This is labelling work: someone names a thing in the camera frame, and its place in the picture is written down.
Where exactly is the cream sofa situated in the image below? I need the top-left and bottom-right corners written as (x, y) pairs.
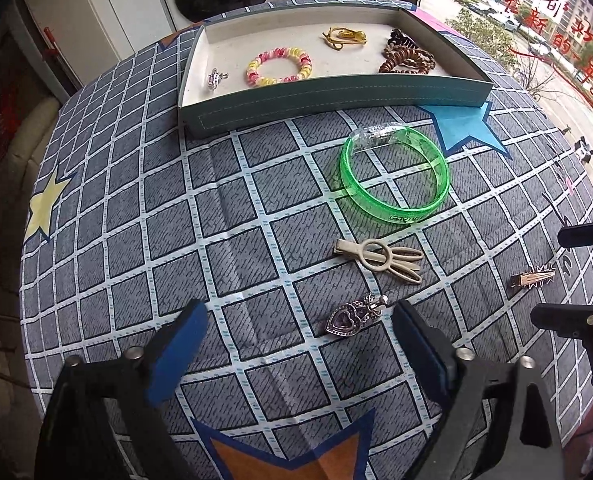
top-left (0, 95), bottom-right (62, 376)

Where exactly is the gold metal hair clip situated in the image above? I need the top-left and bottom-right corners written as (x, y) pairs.
top-left (507, 266), bottom-right (557, 290)

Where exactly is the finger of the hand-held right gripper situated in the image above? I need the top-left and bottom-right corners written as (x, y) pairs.
top-left (531, 303), bottom-right (593, 337)
top-left (559, 220), bottom-right (593, 250)

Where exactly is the silver heart hair clip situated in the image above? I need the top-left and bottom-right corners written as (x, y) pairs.
top-left (323, 294), bottom-right (390, 336)

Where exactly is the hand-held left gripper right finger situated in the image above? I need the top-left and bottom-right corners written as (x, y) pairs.
top-left (393, 300), bottom-right (567, 480)

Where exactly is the grey checked star tablecloth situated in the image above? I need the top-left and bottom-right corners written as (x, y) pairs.
top-left (20, 0), bottom-right (593, 480)

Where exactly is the red handled mop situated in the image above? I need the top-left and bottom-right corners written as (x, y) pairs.
top-left (44, 27), bottom-right (84, 88)

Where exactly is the white tall cabinet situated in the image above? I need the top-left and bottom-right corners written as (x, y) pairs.
top-left (21, 0), bottom-right (172, 61)

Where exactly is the yellow hair tie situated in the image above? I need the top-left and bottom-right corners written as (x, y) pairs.
top-left (321, 26), bottom-right (368, 52)

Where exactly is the grey shallow tray box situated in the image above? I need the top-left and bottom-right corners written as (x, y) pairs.
top-left (178, 1), bottom-right (494, 139)

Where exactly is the pink yellow bead bracelet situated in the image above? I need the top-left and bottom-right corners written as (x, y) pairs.
top-left (245, 47), bottom-right (313, 88)

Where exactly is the red window decal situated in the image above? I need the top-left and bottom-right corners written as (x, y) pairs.
top-left (464, 0), bottom-right (593, 98)

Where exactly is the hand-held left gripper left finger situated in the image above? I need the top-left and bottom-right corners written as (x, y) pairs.
top-left (34, 299), bottom-right (210, 480)

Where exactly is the brown spiral hair tie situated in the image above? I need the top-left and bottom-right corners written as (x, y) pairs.
top-left (379, 44), bottom-right (420, 75)

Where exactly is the beige rabbit hair clip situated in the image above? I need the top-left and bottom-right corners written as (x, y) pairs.
top-left (333, 239), bottom-right (425, 286)

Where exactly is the green plastic bangle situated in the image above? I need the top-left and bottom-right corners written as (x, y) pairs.
top-left (340, 122), bottom-right (451, 227)

